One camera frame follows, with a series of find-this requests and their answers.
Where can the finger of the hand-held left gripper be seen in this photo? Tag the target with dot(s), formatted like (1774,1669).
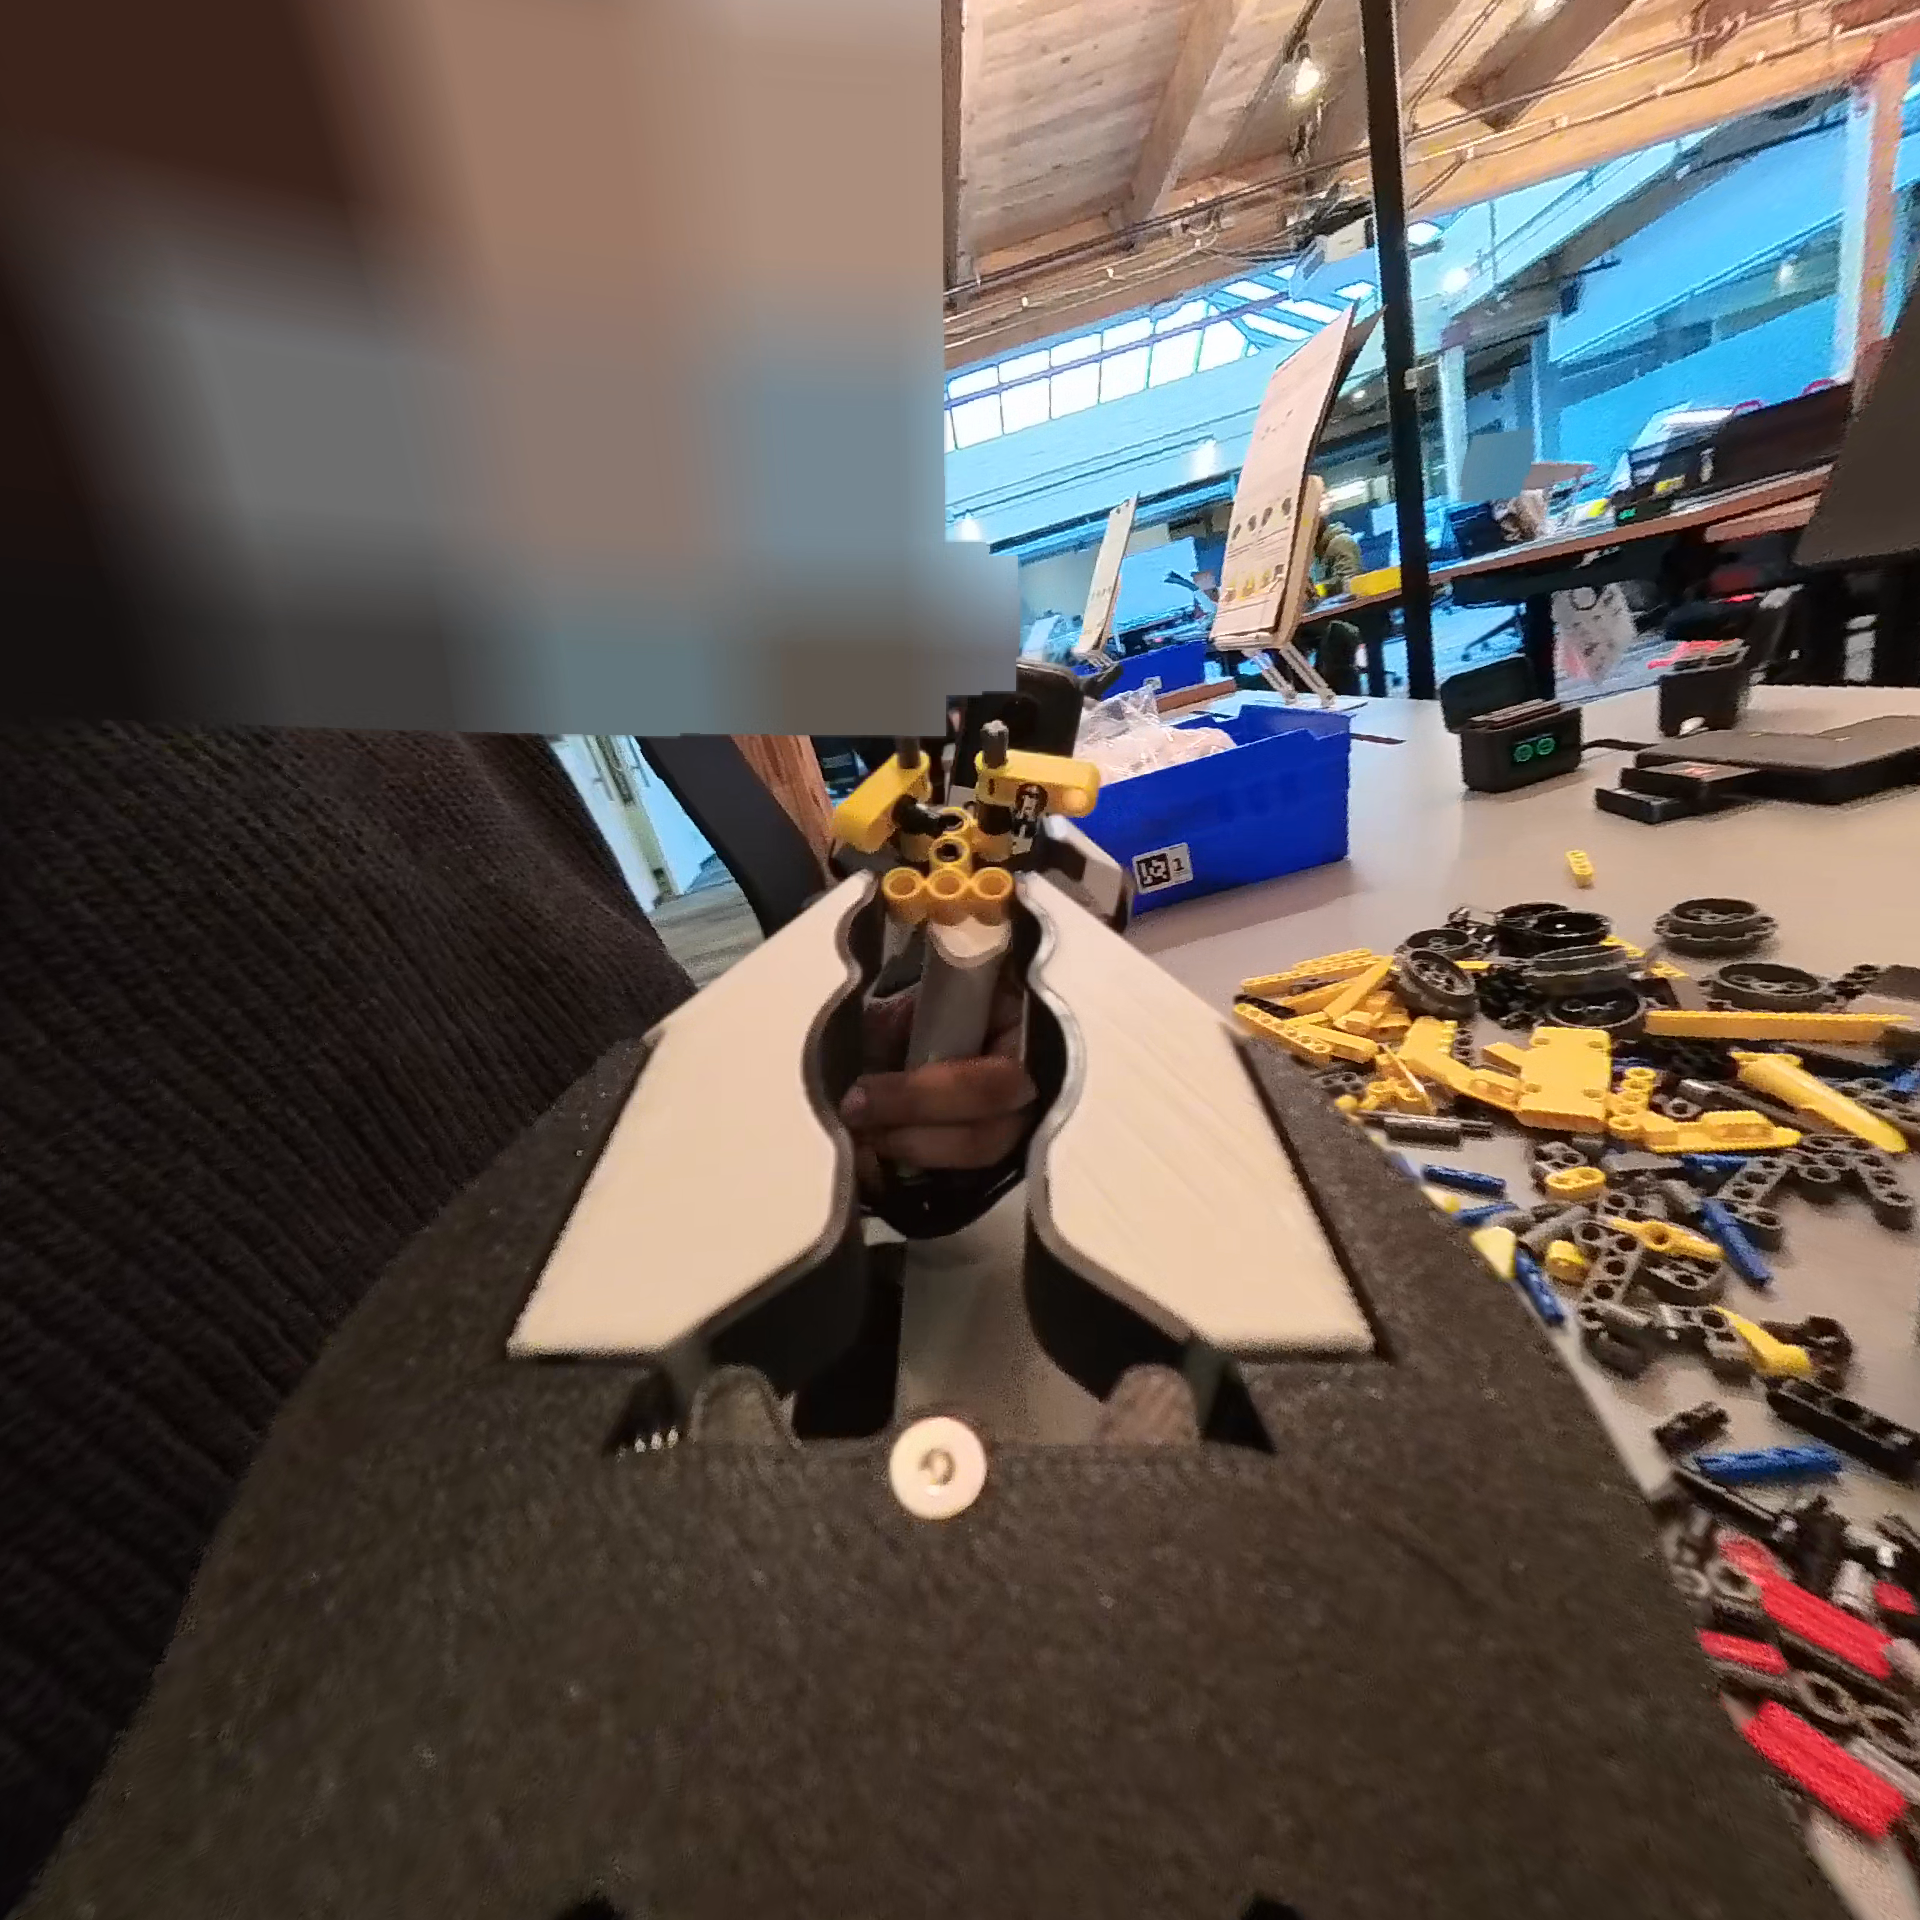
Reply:
(1102,887)

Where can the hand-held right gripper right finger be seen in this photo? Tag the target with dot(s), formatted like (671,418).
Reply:
(1185,1171)

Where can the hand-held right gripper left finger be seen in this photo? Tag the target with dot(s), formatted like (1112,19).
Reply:
(704,1140)

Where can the yellow black brick assembly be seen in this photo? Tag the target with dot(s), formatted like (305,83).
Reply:
(945,896)

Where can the person's left hand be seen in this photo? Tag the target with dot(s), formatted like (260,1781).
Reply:
(937,1119)

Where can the blue plastic bin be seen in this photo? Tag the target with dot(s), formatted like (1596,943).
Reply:
(1243,810)

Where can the clear plastic bag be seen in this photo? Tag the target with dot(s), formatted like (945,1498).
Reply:
(1142,727)

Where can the small blue bin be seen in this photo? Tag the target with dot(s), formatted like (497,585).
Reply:
(1161,671)

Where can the wooden sign stand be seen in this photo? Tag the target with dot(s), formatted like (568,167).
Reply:
(1290,675)

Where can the small white sign board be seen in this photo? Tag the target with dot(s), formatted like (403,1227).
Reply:
(1107,579)

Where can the pile of yellow black bricks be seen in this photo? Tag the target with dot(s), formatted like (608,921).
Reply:
(1559,1073)

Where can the large white sign board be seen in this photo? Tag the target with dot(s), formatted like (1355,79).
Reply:
(1282,495)

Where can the black charging case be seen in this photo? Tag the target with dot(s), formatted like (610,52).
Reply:
(1515,751)

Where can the person's black sweater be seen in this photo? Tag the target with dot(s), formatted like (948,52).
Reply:
(224,1125)

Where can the white bag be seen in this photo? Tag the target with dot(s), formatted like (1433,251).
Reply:
(1594,637)

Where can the black pole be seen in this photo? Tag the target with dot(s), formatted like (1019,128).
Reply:
(1395,376)

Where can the small black box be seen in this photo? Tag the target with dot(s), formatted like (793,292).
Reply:
(1703,698)

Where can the long wooden desk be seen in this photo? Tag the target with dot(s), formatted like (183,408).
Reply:
(1680,524)

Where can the black flat box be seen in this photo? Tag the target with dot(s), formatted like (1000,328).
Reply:
(1800,756)

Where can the dark monitor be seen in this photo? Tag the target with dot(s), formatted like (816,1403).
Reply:
(1874,480)

